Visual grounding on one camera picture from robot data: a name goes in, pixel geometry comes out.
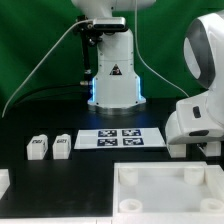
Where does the black camera stand pole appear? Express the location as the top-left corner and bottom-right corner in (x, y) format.
(76, 15), (99, 86)

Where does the white square tabletop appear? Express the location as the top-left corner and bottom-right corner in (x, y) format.
(113, 162), (224, 224)

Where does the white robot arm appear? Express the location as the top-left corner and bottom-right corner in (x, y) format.
(71, 0), (224, 145)

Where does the white obstacle right piece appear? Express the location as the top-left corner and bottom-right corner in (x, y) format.
(205, 165), (224, 202)

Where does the grey cable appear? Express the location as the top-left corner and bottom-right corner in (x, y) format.
(1, 19), (94, 119)

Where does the grey camera on stand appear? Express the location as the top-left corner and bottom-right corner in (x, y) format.
(93, 17), (126, 32)

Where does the white obstacle left piece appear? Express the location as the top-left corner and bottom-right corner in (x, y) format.
(0, 169), (10, 199)

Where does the white sheet with tags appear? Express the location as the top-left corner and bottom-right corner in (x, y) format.
(74, 128), (165, 149)

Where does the white obstacle piece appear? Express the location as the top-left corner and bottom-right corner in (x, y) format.
(0, 169), (10, 199)
(205, 165), (224, 202)

